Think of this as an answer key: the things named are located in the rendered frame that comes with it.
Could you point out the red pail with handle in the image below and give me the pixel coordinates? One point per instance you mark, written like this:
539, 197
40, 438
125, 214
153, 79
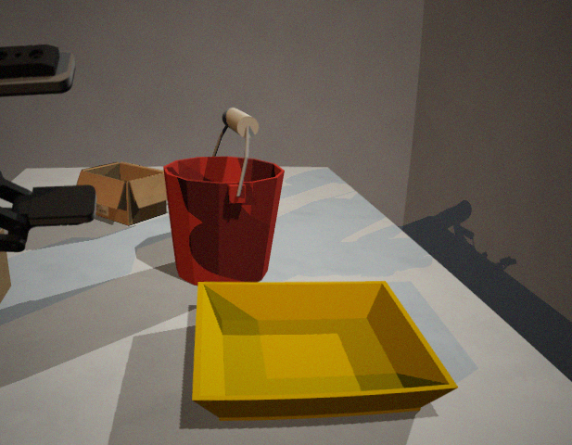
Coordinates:
223, 232

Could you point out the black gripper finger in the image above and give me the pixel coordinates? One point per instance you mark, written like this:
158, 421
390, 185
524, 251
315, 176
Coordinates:
43, 206
35, 70

